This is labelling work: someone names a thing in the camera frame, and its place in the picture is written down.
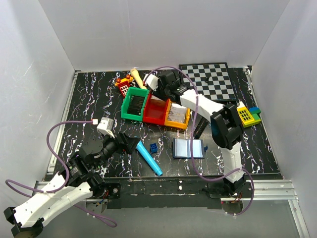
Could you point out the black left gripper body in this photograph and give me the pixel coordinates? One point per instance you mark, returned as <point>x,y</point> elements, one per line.
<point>122,143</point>

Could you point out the green plastic bin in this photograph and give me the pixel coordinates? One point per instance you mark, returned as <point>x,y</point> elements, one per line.
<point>125,104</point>

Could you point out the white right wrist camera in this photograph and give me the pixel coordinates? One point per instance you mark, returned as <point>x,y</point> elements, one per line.
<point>151,81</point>

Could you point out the black grey chessboard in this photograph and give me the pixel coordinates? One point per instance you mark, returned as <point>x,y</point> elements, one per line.
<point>219,88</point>

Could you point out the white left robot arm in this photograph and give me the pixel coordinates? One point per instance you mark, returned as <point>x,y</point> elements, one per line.
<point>78,181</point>

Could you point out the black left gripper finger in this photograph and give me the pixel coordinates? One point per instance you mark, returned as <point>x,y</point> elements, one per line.
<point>122,139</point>
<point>130,144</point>

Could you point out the cards in red bin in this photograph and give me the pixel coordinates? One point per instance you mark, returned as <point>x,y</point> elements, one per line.
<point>157,100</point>

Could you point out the navy blue card holder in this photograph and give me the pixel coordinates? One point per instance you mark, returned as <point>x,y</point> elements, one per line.
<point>182,148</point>

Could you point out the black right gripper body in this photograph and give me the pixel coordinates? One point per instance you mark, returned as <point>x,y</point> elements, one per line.
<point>163,89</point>

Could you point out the red plastic bin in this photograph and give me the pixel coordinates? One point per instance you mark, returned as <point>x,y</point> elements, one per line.
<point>154,113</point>

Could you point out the light blue toy microphone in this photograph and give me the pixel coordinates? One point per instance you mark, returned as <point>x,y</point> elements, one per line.
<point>149,159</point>

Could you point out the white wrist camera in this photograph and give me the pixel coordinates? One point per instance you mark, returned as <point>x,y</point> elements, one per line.
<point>105,126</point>
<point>151,81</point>

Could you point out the black toy microphone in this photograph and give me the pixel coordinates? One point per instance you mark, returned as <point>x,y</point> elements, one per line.
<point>200,128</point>

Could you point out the white cards in yellow bin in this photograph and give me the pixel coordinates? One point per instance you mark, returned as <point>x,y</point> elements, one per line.
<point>177,113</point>

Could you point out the cream toy microphone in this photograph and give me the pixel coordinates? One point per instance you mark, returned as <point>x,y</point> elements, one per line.
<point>135,74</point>

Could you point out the black cards in green bin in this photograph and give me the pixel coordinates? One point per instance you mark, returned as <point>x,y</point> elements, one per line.
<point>135,105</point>

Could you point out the red toy brick house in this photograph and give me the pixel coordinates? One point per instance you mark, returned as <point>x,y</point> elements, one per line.
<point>124,84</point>

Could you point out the yellow plastic bin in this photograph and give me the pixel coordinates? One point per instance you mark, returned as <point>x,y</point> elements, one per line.
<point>176,124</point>

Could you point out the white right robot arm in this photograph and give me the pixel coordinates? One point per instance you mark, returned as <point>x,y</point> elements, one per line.
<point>226,126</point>

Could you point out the small blue toy brick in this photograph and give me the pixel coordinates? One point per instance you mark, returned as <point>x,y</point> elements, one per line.
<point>153,148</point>

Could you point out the yellow green toy brick house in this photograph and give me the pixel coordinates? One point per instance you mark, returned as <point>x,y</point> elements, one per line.
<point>248,117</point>

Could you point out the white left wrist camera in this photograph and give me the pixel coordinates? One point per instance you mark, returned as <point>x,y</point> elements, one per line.
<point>105,126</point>

